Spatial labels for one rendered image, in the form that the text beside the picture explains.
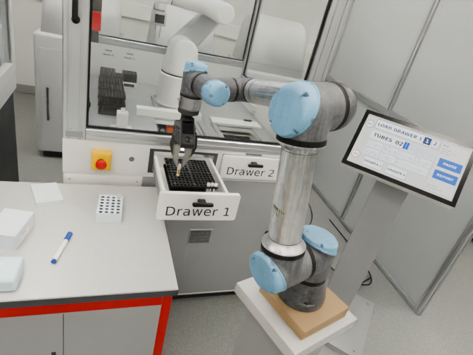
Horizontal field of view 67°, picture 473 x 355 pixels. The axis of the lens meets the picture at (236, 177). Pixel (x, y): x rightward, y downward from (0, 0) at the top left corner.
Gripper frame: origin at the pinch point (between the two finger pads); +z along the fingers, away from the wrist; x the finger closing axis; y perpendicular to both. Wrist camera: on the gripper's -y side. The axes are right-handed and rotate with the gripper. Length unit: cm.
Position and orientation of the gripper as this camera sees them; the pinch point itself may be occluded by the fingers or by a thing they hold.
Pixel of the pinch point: (179, 164)
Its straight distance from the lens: 127.6
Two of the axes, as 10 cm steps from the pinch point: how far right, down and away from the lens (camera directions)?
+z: -2.3, 8.7, 4.4
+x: -9.5, -1.0, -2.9
